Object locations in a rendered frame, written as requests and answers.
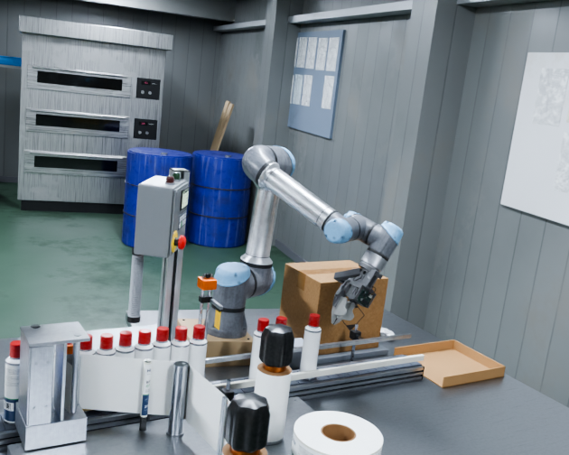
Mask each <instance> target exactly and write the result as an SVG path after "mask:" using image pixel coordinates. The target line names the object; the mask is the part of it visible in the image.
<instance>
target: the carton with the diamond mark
mask: <svg viewBox="0 0 569 455"><path fill-rule="evenodd" d="M356 268H361V267H359V264H356V263H354V262H352V261H350V260H345V261H326V262H307V263H289V264H285V267H284V282H283V290H282V298H281V305H280V313H279V316H284V317H286V318H287V323H286V326H289V327H291V328H292V331H293V334H294V338H295V339H298V338H302V339H303V337H304V330H305V327H306V326H307V325H308V323H309V317H310V314H311V313H316V314H319V315H320V316H321V317H320V324H319V327H320V328H321V329H322V333H321V339H320V344H325V343H332V342H340V341H348V340H353V339H350V330H354V328H355V324H356V323H358V324H359V327H358V330H359V331H360V332H361V337H362V338H364V339H369V338H376V337H380V331H381V325H382V319H383V312H384V307H385V300H386V294H387V283H388V278H386V277H385V276H382V278H381V279H379V278H378V279H377V280H376V282H375V284H374V285H373V286H374V287H375V288H376V291H375V288H374V287H373V289H372V290H373V291H375V294H376V297H375V298H374V300H373V302H372V303H371V304H370V306H369V307H368V308H365V307H362V306H360V305H359V304H358V305H357V306H356V307H355V308H354V309H353V314H354V318H353V320H342V321H340V322H339V323H337V324H335V325H333V324H332V323H331V310H332V303H333V299H334V295H335V293H336V292H337V291H338V289H339V288H340V285H341V284H343V283H340V282H338V281H336V280H335V279H334V278H333V277H334V274H335V273H336V272H341V271H346V270H351V269H356ZM378 343H379V342H374V343H367V344H360V345H356V347H355V350H359V349H366V348H377V347H378ZM351 347H352V346H346V347H338V348H326V349H319V354H318V356H319V355H325V354H331V353H339V352H345V351H351Z"/></svg>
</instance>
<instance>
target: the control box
mask: <svg viewBox="0 0 569 455"><path fill-rule="evenodd" d="M165 182H166V177H163V176H154V177H152V178H150V179H148V180H146V181H143V182H141V183H139V184H138V192H137V206H136V219H135V245H134V254H136V255H149V256H156V257H162V258H168V257H169V256H171V255H172V254H173V253H174V252H175V251H176V250H177V249H178V246H175V245H174V239H175V238H176V237H178V238H179V237H180V236H184V234H185V225H184V226H183V227H182V228H181V229H180V230H178V227H179V216H180V215H181V214H182V213H184V212H185V211H186V210H187V207H186V208H184V209H183V210H181V211H180V207H181V196H182V190H183V189H185V188H186V187H188V186H189V182H188V181H186V180H184V179H181V181H175V185H167V184H165Z"/></svg>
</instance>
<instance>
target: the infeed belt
mask: <svg viewBox="0 0 569 455"><path fill-rule="evenodd" d="M401 357H408V356H407V355H405V356H399V357H387V358H381V359H374V360H369V361H362V362H356V363H349V364H346V365H352V364H358V363H365V362H371V361H377V360H383V359H390V358H401ZM346 365H345V364H343V365H337V366H330V367H339V366H346ZM421 365H422V364H420V363H419V362H417V361H416V362H411V363H405V364H399V365H393V366H387V367H376V368H370V369H364V370H358V371H351V372H346V373H339V374H334V375H327V376H317V377H315V378H314V379H313V380H305V379H299V380H293V381H291V383H290V386H291V385H302V384H308V383H314V382H320V381H325V380H332V379H337V378H343V377H349V376H359V375H366V374H371V373H377V372H383V371H388V370H394V369H400V368H406V367H417V366H421ZM322 368H328V367H318V368H316V369H322ZM233 391H234V395H237V394H240V393H251V392H255V387H254V386H251V387H246V388H239V389H234V390H233ZM113 413H122V412H113V411H107V412H97V411H95V410H91V411H90V412H88V413H85V414H86V416H87V418H90V417H96V416H102V415H108V414H113ZM15 429H16V426H15V424H14V425H12V424H7V423H5V422H4V414H3V413H1V416H0V432H4V431H10V430H15Z"/></svg>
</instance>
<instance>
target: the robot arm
mask: <svg viewBox="0 0 569 455"><path fill-rule="evenodd" d="M242 168H243V171H244V173H245V174H246V176H247V177H248V178H249V179H250V180H252V181H253V182H254V183H255V185H256V186H257V189H256V196H255V201H254V207H253V212H252V218H251V223H250V229H249V234H248V240H247V250H246V253H245V254H243V255H242V256H241V257H240V262H239V263H236V262H232V263H224V264H221V265H219V266H218V267H217V269H216V273H215V275H214V278H215V279H216V280H217V289H216V290H213V293H212V299H214V300H215V301H217V302H218V303H219V304H221V305H222V306H223V310H221V314H220V323H219V330H218V329H217V328H216V327H214V324H215V314H216V310H215V308H216V306H215V305H213V304H211V307H210V316H209V326H208V334H209V335H211V336H214V337H217V338H222V339H240V338H243V337H245V336H246V335H247V321H246V316H245V307H246V300H247V299H249V298H252V297H256V296H260V295H263V294H265V293H267V292H269V291H270V290H271V289H272V288H273V286H274V284H275V272H274V268H273V267H272V265H273V261H272V260H271V258H270V250H271V245H272V240H273V234H274V229H275V220H276V214H277V209H278V203H279V199H281V200H283V201H284V202H286V203H287V204H288V205H290V206H291V207H292V208H293V209H295V210H296V211H298V212H299V213H300V214H302V215H303V216H304V217H305V218H307V219H308V220H310V221H311V222H312V223H313V224H314V225H315V226H317V227H318V228H319V229H321V230H322V231H323V232H324V235H325V236H326V238H327V239H328V240H329V241H330V242H332V243H334V244H343V243H346V242H349V241H354V240H359V241H361V242H362V243H364V244H366V245H368V246H369V247H368V249H367V251H366V252H365V254H364V256H362V258H361V262H360V263H359V267H361V268H356V269H351V270H346V271H341V272H336V273H335V274H334V277H333V278H334V279H335V280H336V281H338V282H340V283H343V284H341V285H340V288H339V289H338V291H337V292H336V293H335V295H334V299H333V303H332V310H331V323H332V324H333V325H335V324H337V323H339V322H340V321H342V320H353V318H354V314H353V309H354V308H355V307H356V306H357V305H358V304H359V305H360V306H362V307H365V308H368V307H369V306H370V304H371V303H372V302H373V300H374V298H375V297H376V294H375V291H376V288H375V287H374V286H373V285H374V284H375V282H376V280H377V279H378V278H379V279H381V278H382V276H383V275H382V274H380V272H382V270H383V269H384V267H385V265H386V264H387V261H388V260H389V258H390V256H392V254H393V252H394V251H395V249H396V247H397V246H398V243H399V241H400V240H401V238H402V236H403V234H404V233H403V231H402V229H401V228H400V227H398V226H396V225H395V224H393V223H391V222H388V221H384V223H383V224H381V225H379V224H377V223H375V222H373V221H371V220H369V219H368V218H365V217H363V216H362V215H360V214H359V213H356V212H354V211H348V212H347V213H346V214H345V215H344V216H342V215H341V214H340V213H339V212H338V211H337V210H335V209H333V208H332V207H331V206H329V205H328V204H327V203H325V202H324V201H323V200H321V199H320V198H318V197H317V196H316V195H314V194H313V193H312V192H310V191H309V190H307V189H306V188H305V187H304V186H303V185H302V184H300V183H299V182H298V181H296V180H295V179H293V178H292V177H290V176H292V175H293V173H294V169H295V160H294V157H293V155H292V154H291V152H290V151H289V150H287V149H286V148H284V147H281V146H278V145H272V146H271V145H254V146H252V147H250V148H249V149H247V151H246V152H245V153H244V155H243V158H242ZM373 287H374V288H375V291H373V290H372V289H373ZM347 296H348V297H349V301H348V299H347V298H346V297H347Z"/></svg>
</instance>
